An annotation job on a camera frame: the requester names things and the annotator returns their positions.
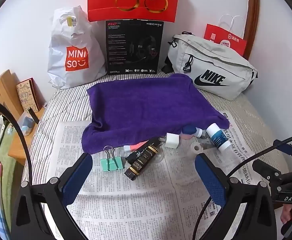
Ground patterned brown notebook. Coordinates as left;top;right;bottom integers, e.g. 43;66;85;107
16;78;43;113

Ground white plastic shopping bag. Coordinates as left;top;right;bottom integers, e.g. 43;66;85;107
47;5;107;90

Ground black headset box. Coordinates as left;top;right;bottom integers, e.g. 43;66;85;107
105;19;164;75

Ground red paper bag white handles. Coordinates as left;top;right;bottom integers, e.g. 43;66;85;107
203;14;247;57

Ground small white bottle cap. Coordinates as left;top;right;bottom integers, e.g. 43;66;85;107
181;124;207;138

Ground white tape roll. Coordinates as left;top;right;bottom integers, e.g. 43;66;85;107
190;142;204;155

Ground white charger plug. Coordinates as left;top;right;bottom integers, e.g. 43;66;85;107
161;133;181;148

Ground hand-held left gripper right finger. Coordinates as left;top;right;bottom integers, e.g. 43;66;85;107
194;153;277;240

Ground red gift bag gold print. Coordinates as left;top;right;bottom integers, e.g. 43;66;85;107
87;0;181;23

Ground white and blue tube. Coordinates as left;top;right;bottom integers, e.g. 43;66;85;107
206;123;233;152

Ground black cable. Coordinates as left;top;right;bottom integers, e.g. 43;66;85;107
0;97;33;183
193;132;292;240

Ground black gold-label bottle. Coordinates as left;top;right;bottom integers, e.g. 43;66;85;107
124;155;152;181

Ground pink utility knife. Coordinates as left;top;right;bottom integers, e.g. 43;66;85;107
123;141;150;153

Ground purple towel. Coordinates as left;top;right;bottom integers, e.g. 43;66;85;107
82;73;231;155

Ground newspaper sheet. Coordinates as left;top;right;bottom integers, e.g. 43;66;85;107
46;110;281;240

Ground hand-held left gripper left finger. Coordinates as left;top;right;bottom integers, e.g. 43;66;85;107
11;152;94;240

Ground green cloth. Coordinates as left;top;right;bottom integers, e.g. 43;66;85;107
0;124;24;207

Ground black cap with script print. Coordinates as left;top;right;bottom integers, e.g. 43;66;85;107
135;138;161;161

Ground small light blue box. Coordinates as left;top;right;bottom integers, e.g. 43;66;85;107
20;116;36;136

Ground wooden nightstand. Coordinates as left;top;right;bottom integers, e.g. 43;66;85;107
0;69;47;166

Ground grey waist bag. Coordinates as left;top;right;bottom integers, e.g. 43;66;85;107
161;32;259;102

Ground brown wooden headboard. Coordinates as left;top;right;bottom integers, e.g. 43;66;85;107
243;0;260;61

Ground green binder clip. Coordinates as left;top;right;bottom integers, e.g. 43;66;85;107
100;145;124;172

